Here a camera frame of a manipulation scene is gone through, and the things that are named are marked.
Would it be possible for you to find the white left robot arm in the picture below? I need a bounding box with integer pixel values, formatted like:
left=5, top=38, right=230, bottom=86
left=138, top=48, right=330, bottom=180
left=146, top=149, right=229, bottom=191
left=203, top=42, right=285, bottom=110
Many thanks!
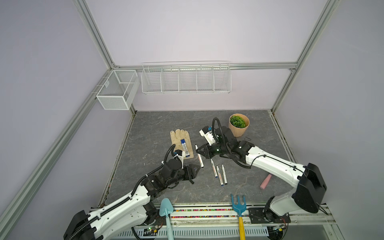
left=63, top=159, right=201, bottom=240

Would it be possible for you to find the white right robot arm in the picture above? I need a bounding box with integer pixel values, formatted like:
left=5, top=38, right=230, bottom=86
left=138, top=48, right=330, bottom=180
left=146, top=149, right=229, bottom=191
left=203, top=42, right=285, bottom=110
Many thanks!
left=196, top=126, right=327, bottom=223

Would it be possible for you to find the terracotta pot with green plant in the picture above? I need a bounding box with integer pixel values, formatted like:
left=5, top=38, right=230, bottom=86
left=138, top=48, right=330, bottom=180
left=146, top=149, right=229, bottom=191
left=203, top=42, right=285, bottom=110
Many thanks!
left=229, top=114, right=250, bottom=138

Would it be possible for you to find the teal garden trowel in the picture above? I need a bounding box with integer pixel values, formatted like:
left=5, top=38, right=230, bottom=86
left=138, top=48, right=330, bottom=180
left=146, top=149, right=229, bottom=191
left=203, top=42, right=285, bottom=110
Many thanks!
left=159, top=198, right=174, bottom=240

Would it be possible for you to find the purple pink small shovel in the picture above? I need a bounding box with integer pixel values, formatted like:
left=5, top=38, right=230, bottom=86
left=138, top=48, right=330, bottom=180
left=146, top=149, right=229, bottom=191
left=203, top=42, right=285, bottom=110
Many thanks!
left=260, top=174, right=273, bottom=190

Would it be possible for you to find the small white mesh basket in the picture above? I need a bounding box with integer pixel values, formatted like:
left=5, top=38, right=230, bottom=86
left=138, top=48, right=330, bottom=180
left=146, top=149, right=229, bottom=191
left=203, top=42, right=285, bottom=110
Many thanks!
left=97, top=70, right=140, bottom=111

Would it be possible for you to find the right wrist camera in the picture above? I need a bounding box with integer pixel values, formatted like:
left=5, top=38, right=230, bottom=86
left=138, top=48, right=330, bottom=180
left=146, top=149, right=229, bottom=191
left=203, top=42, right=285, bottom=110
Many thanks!
left=199, top=126, right=217, bottom=146

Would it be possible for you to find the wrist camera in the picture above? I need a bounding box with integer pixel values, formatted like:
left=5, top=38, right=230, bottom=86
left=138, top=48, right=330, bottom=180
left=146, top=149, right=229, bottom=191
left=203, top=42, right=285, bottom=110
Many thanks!
left=199, top=126, right=217, bottom=146
left=172, top=150, right=185, bottom=169

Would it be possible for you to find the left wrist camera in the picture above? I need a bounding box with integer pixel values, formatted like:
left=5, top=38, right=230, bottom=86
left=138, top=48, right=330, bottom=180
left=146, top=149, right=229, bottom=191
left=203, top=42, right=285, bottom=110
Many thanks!
left=172, top=150, right=185, bottom=169

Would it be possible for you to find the aluminium front rail base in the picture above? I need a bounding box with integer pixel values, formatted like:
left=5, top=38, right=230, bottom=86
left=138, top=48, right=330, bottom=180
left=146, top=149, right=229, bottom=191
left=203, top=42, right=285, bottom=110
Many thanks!
left=78, top=203, right=337, bottom=240

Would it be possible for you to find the teal fork yellow handle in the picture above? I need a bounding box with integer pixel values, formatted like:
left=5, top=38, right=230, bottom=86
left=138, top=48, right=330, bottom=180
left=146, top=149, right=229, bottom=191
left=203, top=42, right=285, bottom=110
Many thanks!
left=231, top=194, right=247, bottom=240

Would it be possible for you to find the long white wire basket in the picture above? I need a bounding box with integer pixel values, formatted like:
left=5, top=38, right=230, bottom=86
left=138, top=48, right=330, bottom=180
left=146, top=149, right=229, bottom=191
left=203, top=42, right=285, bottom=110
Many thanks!
left=142, top=61, right=232, bottom=94

